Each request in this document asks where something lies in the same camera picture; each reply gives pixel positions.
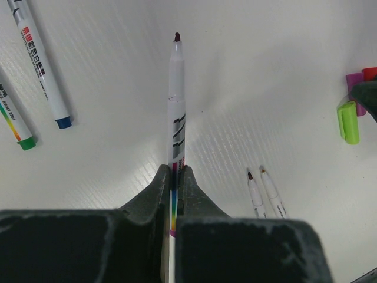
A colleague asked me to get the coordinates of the purple ended white pen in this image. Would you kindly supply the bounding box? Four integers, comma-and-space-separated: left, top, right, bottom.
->
167, 32, 186, 282

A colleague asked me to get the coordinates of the light green pen cap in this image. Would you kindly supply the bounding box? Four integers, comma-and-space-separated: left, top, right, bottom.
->
337, 101, 360, 145

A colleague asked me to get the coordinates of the purple pen cap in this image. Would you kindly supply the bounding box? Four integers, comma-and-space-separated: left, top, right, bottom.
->
345, 72, 368, 117

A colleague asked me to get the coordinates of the red ended white pen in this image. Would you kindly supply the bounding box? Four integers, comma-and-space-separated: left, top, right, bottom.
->
247, 168, 267, 219

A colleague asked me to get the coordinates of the blue ended white pen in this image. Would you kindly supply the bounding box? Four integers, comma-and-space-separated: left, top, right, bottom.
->
7, 0, 72, 129

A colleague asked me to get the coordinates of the green ended white pen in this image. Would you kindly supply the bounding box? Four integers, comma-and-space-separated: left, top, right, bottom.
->
1, 68, 37, 151

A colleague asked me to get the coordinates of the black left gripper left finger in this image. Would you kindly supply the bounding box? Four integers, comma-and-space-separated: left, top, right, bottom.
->
1, 165, 170, 282

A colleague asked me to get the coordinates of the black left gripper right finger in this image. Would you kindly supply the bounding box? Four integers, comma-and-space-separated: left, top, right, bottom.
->
175, 166, 333, 282

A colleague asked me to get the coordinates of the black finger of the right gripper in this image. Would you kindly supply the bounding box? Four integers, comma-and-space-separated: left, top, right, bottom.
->
352, 81, 377, 121

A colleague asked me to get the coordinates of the orange ended white pen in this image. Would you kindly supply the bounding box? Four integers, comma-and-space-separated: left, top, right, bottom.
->
259, 166, 288, 219

